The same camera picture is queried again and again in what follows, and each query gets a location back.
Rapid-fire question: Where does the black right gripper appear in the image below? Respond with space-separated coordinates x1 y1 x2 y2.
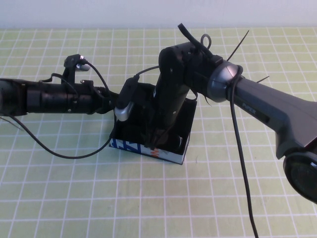
145 73 191 150

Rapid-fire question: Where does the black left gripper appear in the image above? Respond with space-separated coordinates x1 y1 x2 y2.
66 80 122 115

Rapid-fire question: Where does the black printed glasses case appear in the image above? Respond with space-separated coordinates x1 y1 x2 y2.
108 83 198 166

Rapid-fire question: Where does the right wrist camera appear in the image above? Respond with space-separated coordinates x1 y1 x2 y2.
114 76 140 122

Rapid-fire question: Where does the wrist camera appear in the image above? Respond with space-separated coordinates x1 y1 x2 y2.
64 54 91 73
114 76 140 122

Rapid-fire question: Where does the right camera mount bracket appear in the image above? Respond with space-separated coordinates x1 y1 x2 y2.
130 83 157 130

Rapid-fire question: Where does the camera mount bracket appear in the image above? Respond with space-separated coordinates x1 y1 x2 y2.
130 83 157 130
62 64 77 84

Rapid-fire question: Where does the right camera cable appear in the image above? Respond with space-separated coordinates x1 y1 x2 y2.
134 65 162 81

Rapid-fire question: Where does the camera cable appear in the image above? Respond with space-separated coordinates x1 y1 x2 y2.
9 60 118 160
134 65 162 81

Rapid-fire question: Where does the left camera mount bracket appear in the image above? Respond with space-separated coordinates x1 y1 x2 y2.
62 64 77 84

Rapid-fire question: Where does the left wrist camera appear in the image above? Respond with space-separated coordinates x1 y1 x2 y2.
64 54 91 73

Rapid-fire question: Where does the left camera cable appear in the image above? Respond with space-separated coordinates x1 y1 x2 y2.
9 60 118 160

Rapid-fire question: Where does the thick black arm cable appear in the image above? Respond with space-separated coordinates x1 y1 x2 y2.
177 23 260 238

